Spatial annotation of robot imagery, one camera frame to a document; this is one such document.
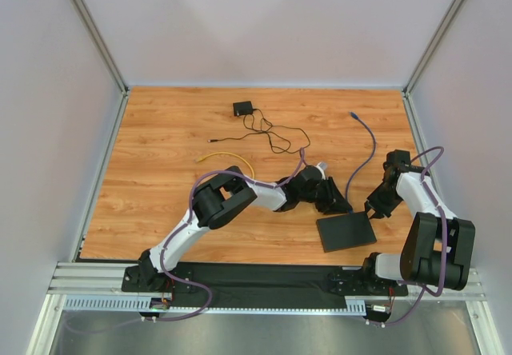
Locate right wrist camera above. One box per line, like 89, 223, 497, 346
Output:
383, 150, 411, 170

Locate yellow ethernet cable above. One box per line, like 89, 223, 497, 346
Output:
194, 153, 255, 180

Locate blue ethernet cable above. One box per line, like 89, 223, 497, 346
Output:
345, 111, 378, 214

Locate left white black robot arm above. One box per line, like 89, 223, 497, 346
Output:
136, 164, 353, 291

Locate slotted grey cable duct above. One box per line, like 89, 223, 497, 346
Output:
63, 294, 391, 315

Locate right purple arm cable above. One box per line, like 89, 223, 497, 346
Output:
366, 146, 449, 328

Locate black power adapter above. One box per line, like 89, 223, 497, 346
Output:
233, 101, 254, 117

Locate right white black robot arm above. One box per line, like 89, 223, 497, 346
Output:
365, 150, 475, 295

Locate black network switch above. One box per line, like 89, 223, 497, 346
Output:
316, 212, 377, 253

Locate black power cable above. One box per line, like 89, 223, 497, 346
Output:
207, 108, 312, 155

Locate aluminium frame post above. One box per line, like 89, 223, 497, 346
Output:
402, 0, 485, 94
54, 0, 130, 92

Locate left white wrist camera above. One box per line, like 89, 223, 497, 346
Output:
315, 162, 328, 179

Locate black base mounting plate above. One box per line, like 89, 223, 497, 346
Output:
122, 262, 408, 309

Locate aluminium front rail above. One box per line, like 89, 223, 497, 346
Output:
47, 261, 487, 302

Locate left aluminium frame post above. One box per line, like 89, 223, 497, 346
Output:
54, 0, 130, 92

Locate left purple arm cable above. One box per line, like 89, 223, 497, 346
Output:
63, 146, 307, 334

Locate right aluminium frame post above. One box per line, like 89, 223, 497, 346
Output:
402, 0, 485, 94

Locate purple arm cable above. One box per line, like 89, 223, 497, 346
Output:
366, 146, 449, 328
63, 146, 307, 334

